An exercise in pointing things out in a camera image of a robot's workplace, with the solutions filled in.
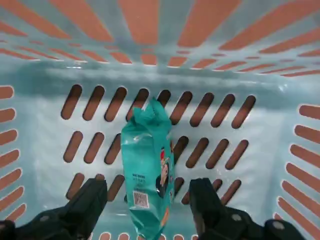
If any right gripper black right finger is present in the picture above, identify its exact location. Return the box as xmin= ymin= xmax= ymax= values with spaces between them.
xmin=188 ymin=177 xmax=320 ymax=240

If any teal potato chips packet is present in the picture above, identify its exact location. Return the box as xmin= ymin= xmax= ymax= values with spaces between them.
xmin=120 ymin=96 xmax=176 ymax=240

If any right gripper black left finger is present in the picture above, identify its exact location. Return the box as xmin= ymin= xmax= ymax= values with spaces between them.
xmin=0 ymin=173 xmax=109 ymax=240

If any light blue plastic basket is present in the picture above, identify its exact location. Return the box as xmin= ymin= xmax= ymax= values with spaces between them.
xmin=0 ymin=0 xmax=320 ymax=240

